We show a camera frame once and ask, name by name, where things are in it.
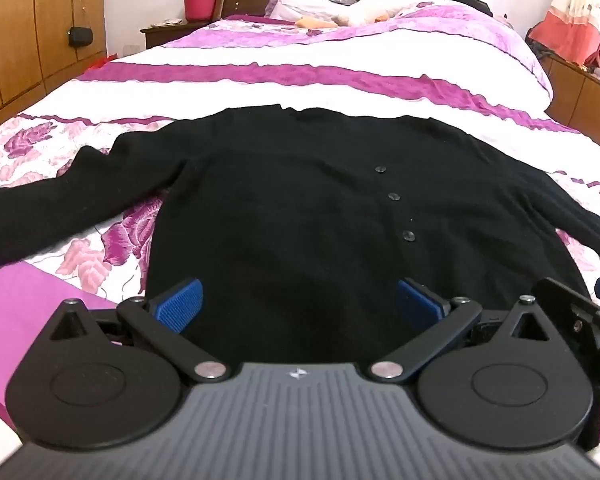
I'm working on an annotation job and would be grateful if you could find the dark wooden nightstand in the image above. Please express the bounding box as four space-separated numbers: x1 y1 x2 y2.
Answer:
140 20 208 50

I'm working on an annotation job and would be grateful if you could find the orange soft toy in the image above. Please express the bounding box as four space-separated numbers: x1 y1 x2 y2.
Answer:
294 16 338 30

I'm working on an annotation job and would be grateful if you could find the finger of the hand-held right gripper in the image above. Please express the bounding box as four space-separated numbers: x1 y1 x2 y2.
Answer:
530 274 600 397

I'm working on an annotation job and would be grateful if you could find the white plush toy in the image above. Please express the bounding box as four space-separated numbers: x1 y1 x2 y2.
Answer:
350 0 433 26

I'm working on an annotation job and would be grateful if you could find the light wooden wardrobe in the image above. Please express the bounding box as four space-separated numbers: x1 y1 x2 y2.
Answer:
0 0 108 136

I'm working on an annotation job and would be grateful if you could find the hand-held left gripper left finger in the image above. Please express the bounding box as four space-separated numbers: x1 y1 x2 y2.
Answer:
47 278 229 383

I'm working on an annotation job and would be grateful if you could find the red bucket with green lid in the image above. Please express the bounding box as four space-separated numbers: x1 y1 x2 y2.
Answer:
181 0 218 22

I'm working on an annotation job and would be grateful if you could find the lavender pillow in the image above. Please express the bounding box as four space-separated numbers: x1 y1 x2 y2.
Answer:
266 0 351 23

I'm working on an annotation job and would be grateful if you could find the magenta bed sheet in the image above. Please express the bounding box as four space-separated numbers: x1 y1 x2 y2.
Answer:
0 266 151 413

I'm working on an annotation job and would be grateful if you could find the purple white ruffled comforter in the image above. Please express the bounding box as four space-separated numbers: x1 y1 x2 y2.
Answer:
162 1 555 111

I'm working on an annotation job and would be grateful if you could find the light wooden dresser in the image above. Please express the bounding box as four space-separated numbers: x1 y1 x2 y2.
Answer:
540 52 600 166

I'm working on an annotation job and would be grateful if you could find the floral pink white quilt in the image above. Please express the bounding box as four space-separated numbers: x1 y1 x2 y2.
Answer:
0 35 600 311

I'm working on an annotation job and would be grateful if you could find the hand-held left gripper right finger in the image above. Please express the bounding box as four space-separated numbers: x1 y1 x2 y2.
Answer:
369 278 548 383

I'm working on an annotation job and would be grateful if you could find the black button cardigan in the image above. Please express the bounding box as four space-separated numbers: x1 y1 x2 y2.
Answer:
0 104 600 366

